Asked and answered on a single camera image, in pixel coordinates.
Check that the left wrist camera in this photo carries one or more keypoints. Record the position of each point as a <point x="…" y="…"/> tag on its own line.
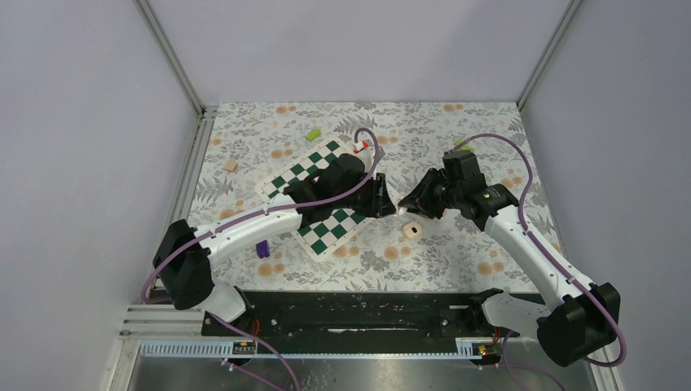
<point x="368" y="156"/>

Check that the small wooden cube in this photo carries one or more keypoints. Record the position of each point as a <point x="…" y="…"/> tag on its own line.
<point x="231" y="166"/>

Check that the floral patterned table mat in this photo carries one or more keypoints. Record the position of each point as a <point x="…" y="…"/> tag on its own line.
<point x="451" y="255"/>

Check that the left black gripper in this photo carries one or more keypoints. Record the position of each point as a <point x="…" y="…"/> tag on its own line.
<point x="382" y="205"/>

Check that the green block right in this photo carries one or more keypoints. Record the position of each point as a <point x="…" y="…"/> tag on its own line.
<point x="460" y="145"/>

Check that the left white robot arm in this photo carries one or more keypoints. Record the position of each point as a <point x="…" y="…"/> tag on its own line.
<point x="185" y="257"/>

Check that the beige earbud charging case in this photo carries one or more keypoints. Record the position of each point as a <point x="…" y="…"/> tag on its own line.
<point x="412" y="230"/>

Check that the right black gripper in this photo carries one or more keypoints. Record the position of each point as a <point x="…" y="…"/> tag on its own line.
<point x="419" y="199"/>

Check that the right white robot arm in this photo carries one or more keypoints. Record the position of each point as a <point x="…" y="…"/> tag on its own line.
<point x="577" y="317"/>

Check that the green white purple block stack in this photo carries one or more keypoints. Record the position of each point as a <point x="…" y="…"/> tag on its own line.
<point x="263" y="249"/>

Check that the green block left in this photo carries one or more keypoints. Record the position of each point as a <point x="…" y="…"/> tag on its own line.
<point x="313" y="134"/>

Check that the green white chessboard mat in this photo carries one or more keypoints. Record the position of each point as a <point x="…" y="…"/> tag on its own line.
<point x="322" y="239"/>

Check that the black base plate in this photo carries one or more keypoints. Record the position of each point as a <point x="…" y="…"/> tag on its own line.
<point x="365" y="322"/>

